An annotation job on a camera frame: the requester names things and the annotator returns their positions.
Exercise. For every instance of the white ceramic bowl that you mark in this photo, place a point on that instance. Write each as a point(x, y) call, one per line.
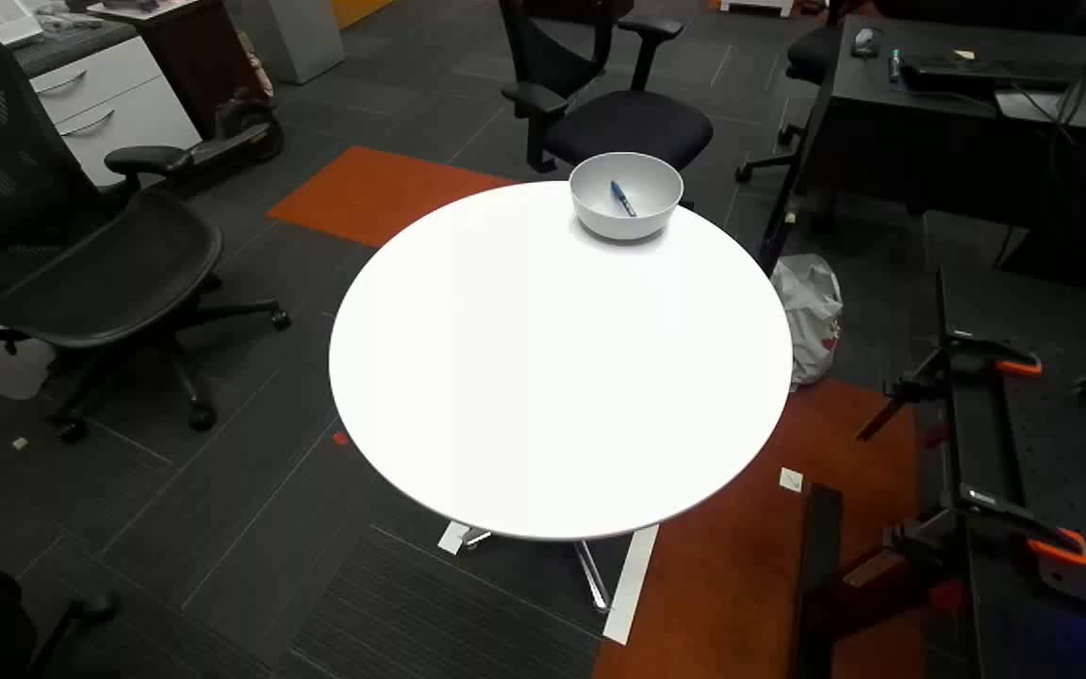
point(624, 195)

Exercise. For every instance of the white round table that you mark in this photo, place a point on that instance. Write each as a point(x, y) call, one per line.
point(519, 373)

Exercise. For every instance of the white plastic bag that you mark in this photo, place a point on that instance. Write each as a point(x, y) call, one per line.
point(813, 304)

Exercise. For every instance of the black padded office chair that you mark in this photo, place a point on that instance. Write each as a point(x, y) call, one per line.
point(562, 127)

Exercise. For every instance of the black orange bar clamp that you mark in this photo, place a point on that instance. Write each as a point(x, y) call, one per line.
point(955, 353)

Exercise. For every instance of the black mesh office chair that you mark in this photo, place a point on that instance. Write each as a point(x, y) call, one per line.
point(101, 274)

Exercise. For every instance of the white drawer cabinet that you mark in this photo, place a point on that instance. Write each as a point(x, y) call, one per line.
point(107, 97)

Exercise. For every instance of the black desk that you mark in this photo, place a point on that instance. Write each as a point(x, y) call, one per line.
point(948, 119)

